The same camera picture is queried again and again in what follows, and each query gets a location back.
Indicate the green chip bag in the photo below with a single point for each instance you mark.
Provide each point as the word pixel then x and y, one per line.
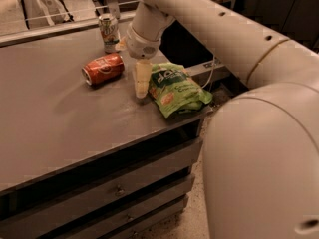
pixel 174 90

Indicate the grey metal rail frame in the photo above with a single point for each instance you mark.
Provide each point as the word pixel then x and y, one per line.
pixel 49 53

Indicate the grey drawer cabinet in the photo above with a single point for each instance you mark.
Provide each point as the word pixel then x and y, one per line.
pixel 141 183

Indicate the green white soda can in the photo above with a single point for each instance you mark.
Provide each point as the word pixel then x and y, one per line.
pixel 108 25

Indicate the dark cabinet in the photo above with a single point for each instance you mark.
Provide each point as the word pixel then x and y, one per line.
pixel 297 19

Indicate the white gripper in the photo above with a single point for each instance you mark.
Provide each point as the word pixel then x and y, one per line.
pixel 141 46

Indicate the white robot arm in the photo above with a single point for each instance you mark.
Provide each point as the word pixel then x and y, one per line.
pixel 261 149

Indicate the red coke can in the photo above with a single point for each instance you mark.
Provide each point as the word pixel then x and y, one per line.
pixel 103 69

